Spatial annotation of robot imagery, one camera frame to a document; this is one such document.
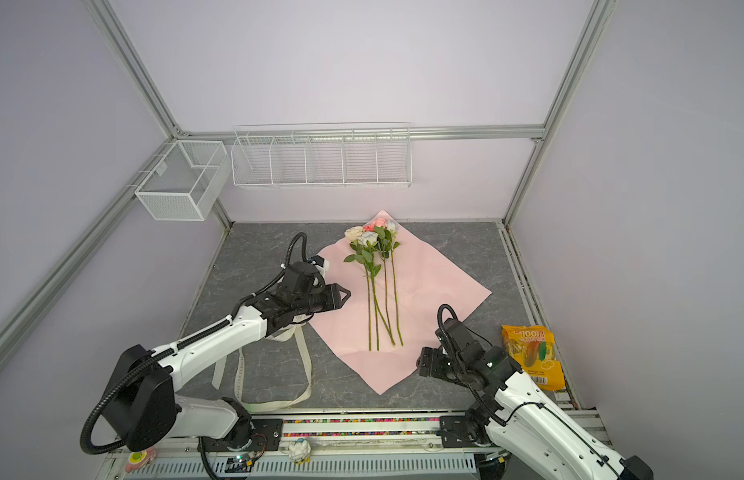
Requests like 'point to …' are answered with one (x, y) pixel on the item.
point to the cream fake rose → (353, 234)
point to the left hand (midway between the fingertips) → (347, 298)
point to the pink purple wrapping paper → (405, 296)
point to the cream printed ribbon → (298, 333)
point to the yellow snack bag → (534, 349)
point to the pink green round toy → (139, 459)
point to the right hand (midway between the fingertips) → (431, 366)
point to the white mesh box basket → (189, 183)
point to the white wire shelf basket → (322, 154)
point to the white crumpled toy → (299, 451)
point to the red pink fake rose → (370, 228)
